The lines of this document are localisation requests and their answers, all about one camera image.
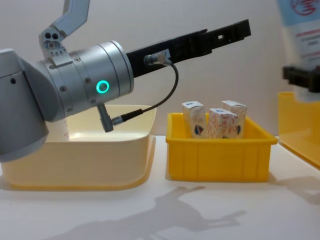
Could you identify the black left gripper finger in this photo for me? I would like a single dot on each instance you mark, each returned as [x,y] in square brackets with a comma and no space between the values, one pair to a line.
[225,35]

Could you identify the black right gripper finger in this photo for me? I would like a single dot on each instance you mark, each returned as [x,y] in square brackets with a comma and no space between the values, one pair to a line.
[305,78]

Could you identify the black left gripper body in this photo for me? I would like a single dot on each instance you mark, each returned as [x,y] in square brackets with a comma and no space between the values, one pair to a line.
[137,65]

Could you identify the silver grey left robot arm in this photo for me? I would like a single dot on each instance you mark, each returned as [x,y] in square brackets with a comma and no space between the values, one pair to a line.
[75,82]

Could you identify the yellow plastic bin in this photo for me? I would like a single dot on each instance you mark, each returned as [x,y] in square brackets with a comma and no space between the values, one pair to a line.
[300,130]
[217,160]

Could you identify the white printed drink carton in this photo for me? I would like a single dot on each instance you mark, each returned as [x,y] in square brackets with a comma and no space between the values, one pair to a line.
[220,125]
[238,111]
[193,120]

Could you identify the white container with red marks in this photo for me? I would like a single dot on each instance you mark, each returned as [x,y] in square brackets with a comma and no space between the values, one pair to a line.
[65,130]

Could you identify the cream plastic bin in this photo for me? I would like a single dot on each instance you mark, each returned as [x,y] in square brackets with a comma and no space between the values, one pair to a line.
[87,160]

